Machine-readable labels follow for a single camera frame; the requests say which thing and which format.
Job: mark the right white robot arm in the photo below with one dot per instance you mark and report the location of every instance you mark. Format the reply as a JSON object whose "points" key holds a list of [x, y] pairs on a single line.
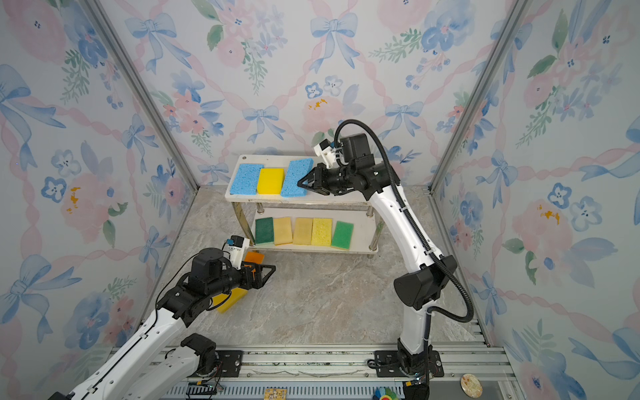
{"points": [[419, 289]]}

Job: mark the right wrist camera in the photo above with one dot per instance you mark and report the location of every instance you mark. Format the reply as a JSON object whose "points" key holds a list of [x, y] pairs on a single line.
{"points": [[331, 158]]}

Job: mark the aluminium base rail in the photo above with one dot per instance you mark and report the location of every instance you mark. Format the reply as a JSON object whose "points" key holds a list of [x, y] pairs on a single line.
{"points": [[327, 372]]}

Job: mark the blue sponge front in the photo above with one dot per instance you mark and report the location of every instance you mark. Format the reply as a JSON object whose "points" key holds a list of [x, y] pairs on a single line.
{"points": [[297, 169]]}

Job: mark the bright yellow porous sponge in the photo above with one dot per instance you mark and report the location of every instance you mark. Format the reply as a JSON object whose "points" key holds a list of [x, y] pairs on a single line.
{"points": [[322, 232]]}

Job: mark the dark green scouring sponge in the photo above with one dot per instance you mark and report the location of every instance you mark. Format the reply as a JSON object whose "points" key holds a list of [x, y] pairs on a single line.
{"points": [[264, 231]]}

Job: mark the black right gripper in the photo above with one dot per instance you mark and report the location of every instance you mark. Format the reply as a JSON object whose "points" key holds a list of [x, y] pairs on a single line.
{"points": [[319, 177]]}

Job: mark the white two-tier metal shelf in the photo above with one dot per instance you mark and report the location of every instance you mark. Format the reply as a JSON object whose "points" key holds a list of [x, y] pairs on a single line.
{"points": [[350, 208]]}

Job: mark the blue sponge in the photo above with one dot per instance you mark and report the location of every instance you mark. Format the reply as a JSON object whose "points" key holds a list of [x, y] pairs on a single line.
{"points": [[246, 179], [297, 169]]}

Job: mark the round wooden disc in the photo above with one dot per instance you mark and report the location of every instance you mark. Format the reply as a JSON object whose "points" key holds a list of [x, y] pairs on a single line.
{"points": [[471, 386]]}

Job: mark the blue sponge back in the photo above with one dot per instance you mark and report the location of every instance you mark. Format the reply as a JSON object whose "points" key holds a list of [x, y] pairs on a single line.
{"points": [[246, 179]]}

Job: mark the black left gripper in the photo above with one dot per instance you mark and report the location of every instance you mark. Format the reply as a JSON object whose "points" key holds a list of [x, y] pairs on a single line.
{"points": [[250, 283]]}

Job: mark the orange sponge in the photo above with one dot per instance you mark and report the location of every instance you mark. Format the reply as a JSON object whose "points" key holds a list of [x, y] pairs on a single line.
{"points": [[253, 257]]}

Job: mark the small yellow sponge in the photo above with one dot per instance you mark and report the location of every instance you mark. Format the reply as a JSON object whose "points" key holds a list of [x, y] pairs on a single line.
{"points": [[270, 181]]}

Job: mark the light green sponge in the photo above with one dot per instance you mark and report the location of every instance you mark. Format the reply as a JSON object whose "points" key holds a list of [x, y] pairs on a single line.
{"points": [[342, 235]]}

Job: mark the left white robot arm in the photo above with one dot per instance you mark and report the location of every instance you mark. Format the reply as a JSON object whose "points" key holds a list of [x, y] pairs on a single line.
{"points": [[125, 375]]}

